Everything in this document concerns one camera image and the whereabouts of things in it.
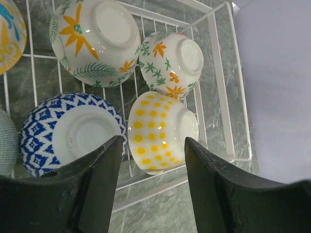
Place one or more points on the red patterned bowl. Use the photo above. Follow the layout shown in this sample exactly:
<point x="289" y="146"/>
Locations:
<point x="66" y="127"/>

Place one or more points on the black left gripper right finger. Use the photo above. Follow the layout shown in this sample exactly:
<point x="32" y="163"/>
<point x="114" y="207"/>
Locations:
<point x="227" y="199"/>

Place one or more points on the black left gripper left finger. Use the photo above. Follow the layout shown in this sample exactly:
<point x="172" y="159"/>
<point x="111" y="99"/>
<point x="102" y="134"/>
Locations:
<point x="75" y="198"/>

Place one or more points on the orange floral bowl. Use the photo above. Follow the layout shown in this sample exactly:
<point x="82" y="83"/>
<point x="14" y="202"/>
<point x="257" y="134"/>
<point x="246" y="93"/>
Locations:
<point x="171" y="63"/>
<point x="96" y="41"/>
<point x="13" y="35"/>

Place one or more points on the blue yellow patterned bowl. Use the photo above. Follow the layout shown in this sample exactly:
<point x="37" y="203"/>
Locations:
<point x="157" y="128"/>

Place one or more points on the white wire dish rack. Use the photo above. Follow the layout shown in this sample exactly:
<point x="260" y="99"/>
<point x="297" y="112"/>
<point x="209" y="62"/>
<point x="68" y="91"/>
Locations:
<point x="217" y="100"/>

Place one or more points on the plain light teal bowl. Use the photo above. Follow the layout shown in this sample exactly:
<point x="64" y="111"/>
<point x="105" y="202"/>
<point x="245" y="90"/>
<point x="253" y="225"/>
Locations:
<point x="9" y="144"/>

